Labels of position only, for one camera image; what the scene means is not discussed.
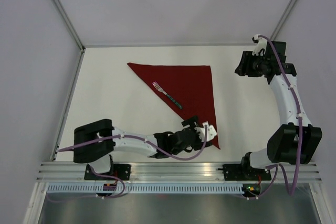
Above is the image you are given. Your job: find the dark red cloth napkin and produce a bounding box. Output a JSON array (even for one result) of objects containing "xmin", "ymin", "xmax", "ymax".
[{"xmin": 127, "ymin": 62, "xmax": 221, "ymax": 150}]

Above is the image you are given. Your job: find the fork with teal handle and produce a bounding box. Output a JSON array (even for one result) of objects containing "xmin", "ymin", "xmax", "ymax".
[{"xmin": 152, "ymin": 81, "xmax": 183, "ymax": 109}]

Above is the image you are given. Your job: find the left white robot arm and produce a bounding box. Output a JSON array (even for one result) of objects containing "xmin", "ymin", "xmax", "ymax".
[{"xmin": 72, "ymin": 116, "xmax": 216, "ymax": 180}]

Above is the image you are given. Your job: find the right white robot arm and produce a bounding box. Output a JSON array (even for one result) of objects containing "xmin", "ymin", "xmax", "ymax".
[{"xmin": 235, "ymin": 35, "xmax": 322, "ymax": 179}]

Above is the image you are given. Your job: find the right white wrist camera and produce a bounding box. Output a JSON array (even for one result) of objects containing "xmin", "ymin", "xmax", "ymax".
[{"xmin": 252, "ymin": 34, "xmax": 268, "ymax": 56}]

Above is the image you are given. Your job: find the right aluminium frame post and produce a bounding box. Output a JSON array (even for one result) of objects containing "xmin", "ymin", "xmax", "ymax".
[{"xmin": 269, "ymin": 0, "xmax": 299, "ymax": 40}]

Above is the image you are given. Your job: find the aluminium frame post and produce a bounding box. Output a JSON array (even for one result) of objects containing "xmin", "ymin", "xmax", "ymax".
[
  {"xmin": 269, "ymin": 0, "xmax": 299, "ymax": 40},
  {"xmin": 51, "ymin": 0, "xmax": 85, "ymax": 52}
]

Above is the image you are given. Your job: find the white slotted cable duct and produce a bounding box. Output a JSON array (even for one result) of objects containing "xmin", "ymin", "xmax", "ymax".
[{"xmin": 47, "ymin": 183, "xmax": 243, "ymax": 194}]

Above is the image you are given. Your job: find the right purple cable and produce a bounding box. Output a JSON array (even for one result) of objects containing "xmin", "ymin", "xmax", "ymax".
[{"xmin": 258, "ymin": 35, "xmax": 304, "ymax": 196}]

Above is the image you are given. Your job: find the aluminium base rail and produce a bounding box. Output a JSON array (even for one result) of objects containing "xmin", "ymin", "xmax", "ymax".
[{"xmin": 36, "ymin": 162, "xmax": 323, "ymax": 183}]

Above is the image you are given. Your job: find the left aluminium frame post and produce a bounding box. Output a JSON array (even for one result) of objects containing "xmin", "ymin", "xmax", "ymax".
[{"xmin": 51, "ymin": 0, "xmax": 85, "ymax": 52}]

